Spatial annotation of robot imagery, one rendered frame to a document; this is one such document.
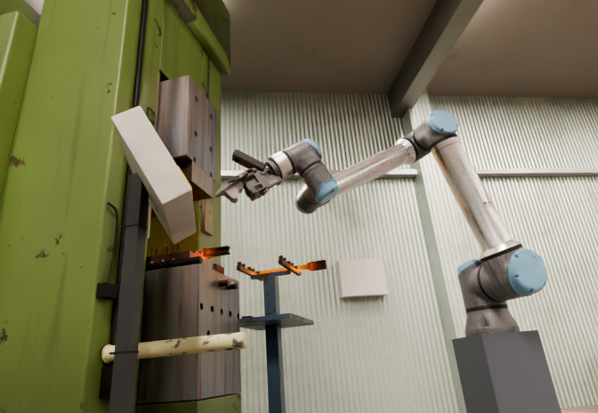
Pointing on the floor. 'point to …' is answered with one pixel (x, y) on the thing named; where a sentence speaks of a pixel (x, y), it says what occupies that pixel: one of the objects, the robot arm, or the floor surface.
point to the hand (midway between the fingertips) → (217, 192)
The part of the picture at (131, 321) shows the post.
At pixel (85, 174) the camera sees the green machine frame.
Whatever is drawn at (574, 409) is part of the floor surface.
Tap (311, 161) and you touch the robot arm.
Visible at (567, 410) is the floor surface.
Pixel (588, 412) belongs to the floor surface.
